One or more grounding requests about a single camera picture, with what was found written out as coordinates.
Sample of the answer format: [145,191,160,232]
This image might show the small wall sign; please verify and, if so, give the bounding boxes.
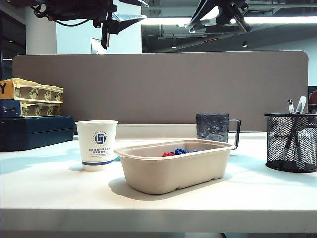
[90,38,103,55]

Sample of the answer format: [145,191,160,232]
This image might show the brown desk partition panel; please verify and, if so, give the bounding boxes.
[12,50,310,133]

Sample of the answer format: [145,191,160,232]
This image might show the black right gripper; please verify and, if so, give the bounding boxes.
[188,0,252,34]

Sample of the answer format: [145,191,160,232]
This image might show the dark textured mug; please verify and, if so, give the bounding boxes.
[196,113,242,151]

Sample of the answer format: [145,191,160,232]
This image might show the white ceiling light strip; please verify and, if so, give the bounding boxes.
[140,16,317,26]

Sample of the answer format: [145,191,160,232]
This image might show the pens in holder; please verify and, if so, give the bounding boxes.
[284,96,308,150]

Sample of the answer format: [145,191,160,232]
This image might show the clear gel pen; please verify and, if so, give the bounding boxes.
[287,99,302,161]

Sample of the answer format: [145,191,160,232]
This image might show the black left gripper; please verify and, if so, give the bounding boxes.
[48,0,148,50]

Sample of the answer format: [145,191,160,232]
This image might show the orange-ended patterned box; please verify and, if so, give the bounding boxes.
[0,77,64,104]

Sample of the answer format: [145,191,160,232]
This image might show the beige pulp food tray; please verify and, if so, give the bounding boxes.
[113,139,235,195]

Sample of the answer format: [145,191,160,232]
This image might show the red office chair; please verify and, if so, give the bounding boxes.
[308,89,317,114]

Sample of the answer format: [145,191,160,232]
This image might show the blue-ended patterned box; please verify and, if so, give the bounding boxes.
[0,98,62,118]

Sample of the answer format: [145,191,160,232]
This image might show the beige desk cable tray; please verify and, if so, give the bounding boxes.
[115,124,268,140]

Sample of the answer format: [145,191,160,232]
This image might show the dark blue case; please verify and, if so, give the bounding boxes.
[0,115,75,152]

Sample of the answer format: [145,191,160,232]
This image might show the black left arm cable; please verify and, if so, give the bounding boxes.
[30,6,91,27]

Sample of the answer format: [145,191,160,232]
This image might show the white printed paper cup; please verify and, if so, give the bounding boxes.
[75,120,119,172]

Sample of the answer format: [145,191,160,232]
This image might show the black mesh pen holder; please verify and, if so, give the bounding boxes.
[264,113,317,173]

